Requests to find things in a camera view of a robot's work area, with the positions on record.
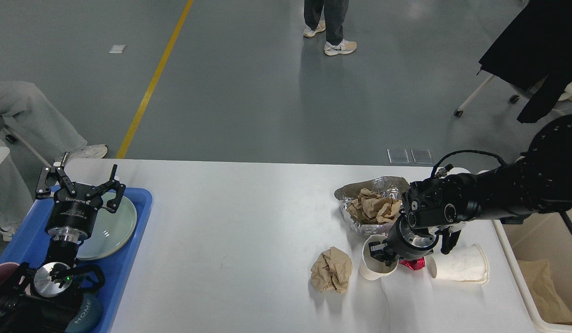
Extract red foil wrapper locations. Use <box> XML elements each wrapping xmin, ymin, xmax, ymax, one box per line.
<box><xmin>399</xmin><ymin>257</ymin><xmax>425</xmax><ymax>271</ymax></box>

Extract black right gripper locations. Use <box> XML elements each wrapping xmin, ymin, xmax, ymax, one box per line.
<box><xmin>369</xmin><ymin>216</ymin><xmax>439</xmax><ymax>267</ymax></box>

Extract mint green plate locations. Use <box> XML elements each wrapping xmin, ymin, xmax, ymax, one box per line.
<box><xmin>92</xmin><ymin>196</ymin><xmax>137</xmax><ymax>235</ymax></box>

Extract crumpled brown paper in foil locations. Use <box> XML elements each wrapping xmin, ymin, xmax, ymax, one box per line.
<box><xmin>345</xmin><ymin>188</ymin><xmax>402</xmax><ymax>225</ymax></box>

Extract aluminium foil with paper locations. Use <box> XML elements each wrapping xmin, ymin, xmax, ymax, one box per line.
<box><xmin>334</xmin><ymin>176</ymin><xmax>409</xmax><ymax>236</ymax></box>

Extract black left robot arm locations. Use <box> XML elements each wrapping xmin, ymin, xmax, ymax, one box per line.
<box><xmin>0</xmin><ymin>155</ymin><xmax>126</xmax><ymax>333</ymax></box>

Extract black jacket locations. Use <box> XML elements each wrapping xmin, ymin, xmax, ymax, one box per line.
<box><xmin>479</xmin><ymin>0</ymin><xmax>572</xmax><ymax>123</ymax></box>

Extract white paper cup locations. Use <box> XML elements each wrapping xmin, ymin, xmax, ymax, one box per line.
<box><xmin>358</xmin><ymin>234</ymin><xmax>399</xmax><ymax>280</ymax></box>

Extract brown paper ball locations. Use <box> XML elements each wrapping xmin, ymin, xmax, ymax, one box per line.
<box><xmin>310</xmin><ymin>247</ymin><xmax>353</xmax><ymax>294</ymax></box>

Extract grey chair with legs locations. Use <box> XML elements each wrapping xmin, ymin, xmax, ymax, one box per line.
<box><xmin>0</xmin><ymin>116</ymin><xmax>52</xmax><ymax>167</ymax></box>

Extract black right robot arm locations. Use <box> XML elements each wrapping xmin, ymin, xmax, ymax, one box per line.
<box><xmin>369</xmin><ymin>114</ymin><xmax>572</xmax><ymax>266</ymax></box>

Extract blue plastic tray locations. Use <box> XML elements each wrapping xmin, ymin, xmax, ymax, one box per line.
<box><xmin>0</xmin><ymin>187</ymin><xmax>153</xmax><ymax>333</ymax></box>

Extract white tissue roll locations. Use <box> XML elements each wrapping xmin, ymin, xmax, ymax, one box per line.
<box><xmin>425</xmin><ymin>244</ymin><xmax>490</xmax><ymax>284</ymax></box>

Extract standing person in jeans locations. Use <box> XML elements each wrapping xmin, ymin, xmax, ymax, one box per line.
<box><xmin>303</xmin><ymin>0</ymin><xmax>357</xmax><ymax>56</ymax></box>

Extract pink ribbed mug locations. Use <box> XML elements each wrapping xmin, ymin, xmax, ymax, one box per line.
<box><xmin>0</xmin><ymin>262</ymin><xmax>22</xmax><ymax>295</ymax></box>

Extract dark teal mug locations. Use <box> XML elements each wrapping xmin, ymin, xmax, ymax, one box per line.
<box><xmin>64</xmin><ymin>293</ymin><xmax>103</xmax><ymax>333</ymax></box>

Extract seated person grey trousers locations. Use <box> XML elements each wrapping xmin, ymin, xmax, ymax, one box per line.
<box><xmin>0</xmin><ymin>81</ymin><xmax>109</xmax><ymax>242</ymax></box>

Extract beige plastic bin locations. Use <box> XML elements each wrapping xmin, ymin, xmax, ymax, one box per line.
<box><xmin>492</xmin><ymin>213</ymin><xmax>572</xmax><ymax>333</ymax></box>

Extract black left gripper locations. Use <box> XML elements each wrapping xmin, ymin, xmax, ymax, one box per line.
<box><xmin>36</xmin><ymin>153</ymin><xmax>127</xmax><ymax>241</ymax></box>

